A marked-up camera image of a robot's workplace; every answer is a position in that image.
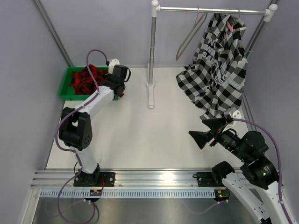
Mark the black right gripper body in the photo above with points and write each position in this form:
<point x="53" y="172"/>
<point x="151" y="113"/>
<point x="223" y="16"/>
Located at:
<point x="227" y="139"/>

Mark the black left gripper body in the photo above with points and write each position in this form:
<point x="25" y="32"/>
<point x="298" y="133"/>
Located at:
<point x="107" y="77"/>

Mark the red black plaid shirt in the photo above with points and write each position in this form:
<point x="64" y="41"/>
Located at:
<point x="83" y="83"/>

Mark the metal clothes hanger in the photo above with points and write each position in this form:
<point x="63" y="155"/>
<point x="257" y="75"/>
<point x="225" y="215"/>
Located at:
<point x="189" y="37"/>

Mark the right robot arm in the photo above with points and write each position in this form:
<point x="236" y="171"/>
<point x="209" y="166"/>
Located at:
<point x="260" y="155"/>

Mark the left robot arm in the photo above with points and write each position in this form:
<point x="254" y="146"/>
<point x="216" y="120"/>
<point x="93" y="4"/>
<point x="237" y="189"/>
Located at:
<point x="75" y="132"/>

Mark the black white plaid shirt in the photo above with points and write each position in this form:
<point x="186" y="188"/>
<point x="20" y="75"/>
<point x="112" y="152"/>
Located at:
<point x="215" y="79"/>

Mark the pink clothes hanger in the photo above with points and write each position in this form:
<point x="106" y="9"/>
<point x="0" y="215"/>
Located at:
<point x="230" y="29"/>

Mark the green plastic tray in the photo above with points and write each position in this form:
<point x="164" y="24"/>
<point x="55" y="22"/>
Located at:
<point x="67" y="92"/>

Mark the metal clothes rack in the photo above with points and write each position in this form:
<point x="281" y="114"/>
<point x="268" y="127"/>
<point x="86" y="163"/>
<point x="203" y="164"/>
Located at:
<point x="267" y="15"/>

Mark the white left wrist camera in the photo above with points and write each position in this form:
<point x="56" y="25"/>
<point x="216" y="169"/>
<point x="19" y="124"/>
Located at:
<point x="111" y="64"/>

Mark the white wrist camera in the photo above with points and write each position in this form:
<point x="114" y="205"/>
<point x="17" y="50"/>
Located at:
<point x="234" y="114"/>
<point x="111" y="64"/>

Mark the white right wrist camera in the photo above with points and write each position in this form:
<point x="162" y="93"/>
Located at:
<point x="234" y="114"/>

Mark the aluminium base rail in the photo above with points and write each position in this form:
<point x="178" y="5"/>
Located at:
<point x="126" y="178"/>

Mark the white slotted cable duct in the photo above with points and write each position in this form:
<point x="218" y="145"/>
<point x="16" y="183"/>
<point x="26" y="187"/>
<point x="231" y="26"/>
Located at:
<point x="138" y="193"/>

